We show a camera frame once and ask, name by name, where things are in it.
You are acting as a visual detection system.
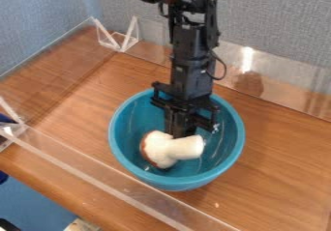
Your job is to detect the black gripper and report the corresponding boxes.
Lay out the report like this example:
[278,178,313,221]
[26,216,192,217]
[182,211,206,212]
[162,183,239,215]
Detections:
[151,81,219,138]

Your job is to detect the white brown-capped toy mushroom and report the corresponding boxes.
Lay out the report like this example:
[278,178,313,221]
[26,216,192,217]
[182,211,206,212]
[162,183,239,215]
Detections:
[139,130,203,169]

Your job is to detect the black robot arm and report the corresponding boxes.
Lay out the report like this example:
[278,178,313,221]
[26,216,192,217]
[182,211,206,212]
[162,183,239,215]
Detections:
[140,0,219,138]

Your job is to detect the blue plastic bowl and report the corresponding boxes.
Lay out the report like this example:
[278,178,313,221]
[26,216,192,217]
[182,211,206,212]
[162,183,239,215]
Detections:
[107,89,245,191]

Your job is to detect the clear acrylic back barrier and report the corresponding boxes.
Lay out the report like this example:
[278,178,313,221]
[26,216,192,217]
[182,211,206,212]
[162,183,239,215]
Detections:
[125,16,331,122]

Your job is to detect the clear acrylic barrier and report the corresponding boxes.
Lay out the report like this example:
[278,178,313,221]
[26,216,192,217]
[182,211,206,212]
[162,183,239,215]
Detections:
[0,16,92,77]
[5,126,239,231]
[125,16,331,122]

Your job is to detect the clear acrylic front barrier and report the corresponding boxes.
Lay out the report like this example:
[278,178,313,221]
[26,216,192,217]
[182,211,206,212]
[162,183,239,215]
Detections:
[5,126,239,231]

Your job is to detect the clear acrylic left barrier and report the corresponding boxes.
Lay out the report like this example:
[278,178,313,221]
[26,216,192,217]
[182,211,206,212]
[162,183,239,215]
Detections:
[0,16,92,77]

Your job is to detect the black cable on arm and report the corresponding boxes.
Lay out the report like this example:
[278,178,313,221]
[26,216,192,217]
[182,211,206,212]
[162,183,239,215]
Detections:
[207,49,227,81]

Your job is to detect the clear acrylic corner bracket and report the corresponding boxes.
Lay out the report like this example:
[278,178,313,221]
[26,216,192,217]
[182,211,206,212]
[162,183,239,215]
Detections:
[92,15,139,52]

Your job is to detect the clear acrylic left bracket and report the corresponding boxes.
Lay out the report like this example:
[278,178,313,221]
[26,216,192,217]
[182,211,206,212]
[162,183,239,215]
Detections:
[0,97,25,153]

